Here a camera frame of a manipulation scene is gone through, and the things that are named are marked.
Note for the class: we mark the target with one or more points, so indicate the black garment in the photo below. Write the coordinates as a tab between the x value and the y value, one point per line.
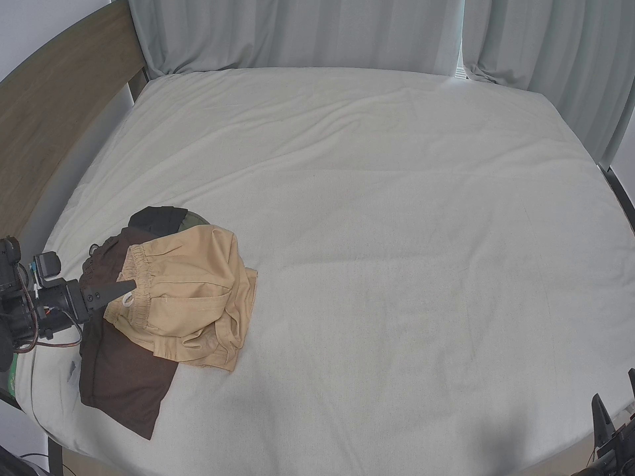
154	218

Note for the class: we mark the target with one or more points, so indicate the brown garment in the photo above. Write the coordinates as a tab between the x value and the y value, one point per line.
124	380

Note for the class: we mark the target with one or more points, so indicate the bed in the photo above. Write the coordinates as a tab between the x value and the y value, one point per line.
372	216

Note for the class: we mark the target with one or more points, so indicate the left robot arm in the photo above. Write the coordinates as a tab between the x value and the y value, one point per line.
12	310

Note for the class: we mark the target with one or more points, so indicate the wide pale green curtain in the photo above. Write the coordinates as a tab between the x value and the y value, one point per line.
297	18

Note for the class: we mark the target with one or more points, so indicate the green garment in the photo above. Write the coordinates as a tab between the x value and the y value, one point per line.
188	221

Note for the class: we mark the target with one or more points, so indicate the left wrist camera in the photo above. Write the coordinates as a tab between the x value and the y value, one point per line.
48	265

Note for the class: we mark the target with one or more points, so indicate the narrow pale green curtain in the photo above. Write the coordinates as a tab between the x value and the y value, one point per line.
545	27

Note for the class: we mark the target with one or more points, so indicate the tan shorts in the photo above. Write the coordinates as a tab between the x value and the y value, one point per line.
198	275

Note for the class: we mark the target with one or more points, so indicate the green printed bag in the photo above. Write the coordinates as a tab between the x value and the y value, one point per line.
12	380

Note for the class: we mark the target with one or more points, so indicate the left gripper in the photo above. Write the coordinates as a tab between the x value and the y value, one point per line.
64	298

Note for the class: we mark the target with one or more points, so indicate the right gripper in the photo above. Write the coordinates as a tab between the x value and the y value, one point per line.
622	442

